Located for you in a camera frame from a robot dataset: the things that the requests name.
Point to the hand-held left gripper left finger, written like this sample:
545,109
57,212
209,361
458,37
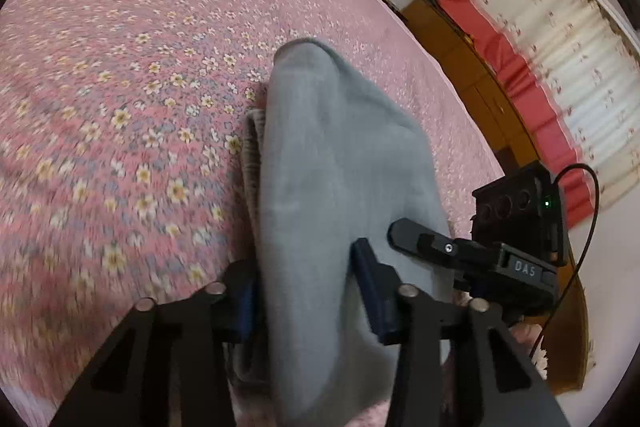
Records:
245,312

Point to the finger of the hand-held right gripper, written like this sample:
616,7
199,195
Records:
425,242

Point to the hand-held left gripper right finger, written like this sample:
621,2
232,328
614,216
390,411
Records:
372,297

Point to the grey pants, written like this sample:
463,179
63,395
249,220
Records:
325,187

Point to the wooden cabinet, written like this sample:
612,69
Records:
470,82

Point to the white floral curtain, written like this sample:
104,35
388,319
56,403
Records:
575,72

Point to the red cloth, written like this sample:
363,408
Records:
505,52

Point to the pink floral bedsheet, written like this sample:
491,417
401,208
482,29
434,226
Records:
125,57

